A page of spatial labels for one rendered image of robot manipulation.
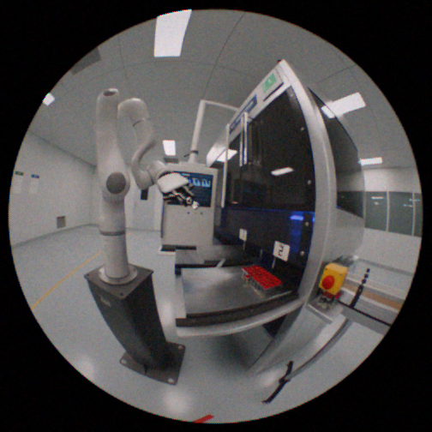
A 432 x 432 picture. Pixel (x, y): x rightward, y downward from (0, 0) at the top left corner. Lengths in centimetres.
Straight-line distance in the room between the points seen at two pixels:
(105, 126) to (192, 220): 101
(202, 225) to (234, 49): 206
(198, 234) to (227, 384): 138
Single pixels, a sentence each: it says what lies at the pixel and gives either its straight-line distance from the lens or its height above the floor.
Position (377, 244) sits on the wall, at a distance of 501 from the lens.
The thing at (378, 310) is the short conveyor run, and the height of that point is 92.
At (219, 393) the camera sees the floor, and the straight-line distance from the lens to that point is 117.
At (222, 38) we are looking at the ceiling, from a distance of 183.
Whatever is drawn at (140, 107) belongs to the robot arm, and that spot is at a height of 158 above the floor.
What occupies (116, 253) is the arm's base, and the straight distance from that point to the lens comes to 53.
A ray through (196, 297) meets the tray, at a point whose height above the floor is 88.
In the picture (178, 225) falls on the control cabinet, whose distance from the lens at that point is 120.
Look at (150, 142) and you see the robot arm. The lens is 59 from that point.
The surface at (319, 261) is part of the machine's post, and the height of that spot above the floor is 103.
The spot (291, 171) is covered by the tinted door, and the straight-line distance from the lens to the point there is 56.
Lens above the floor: 116
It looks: 3 degrees down
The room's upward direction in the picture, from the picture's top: 5 degrees clockwise
